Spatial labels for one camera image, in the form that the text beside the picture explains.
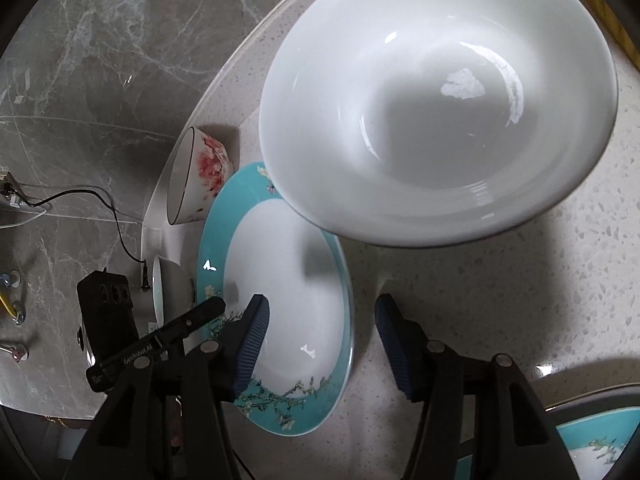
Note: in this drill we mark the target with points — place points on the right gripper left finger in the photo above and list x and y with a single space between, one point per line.
162 417

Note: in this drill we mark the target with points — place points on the shallow white dish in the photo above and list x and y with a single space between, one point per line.
172 290

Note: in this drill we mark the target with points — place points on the small teal floral plate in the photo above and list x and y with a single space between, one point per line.
595 442

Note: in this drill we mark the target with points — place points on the white bowl red pattern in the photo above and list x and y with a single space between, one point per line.
200 169

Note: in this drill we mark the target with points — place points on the large teal floral plate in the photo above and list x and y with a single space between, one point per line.
254 243

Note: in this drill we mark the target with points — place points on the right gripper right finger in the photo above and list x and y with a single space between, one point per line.
513 436

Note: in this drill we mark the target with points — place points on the plain white bowl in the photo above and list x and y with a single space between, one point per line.
421 123

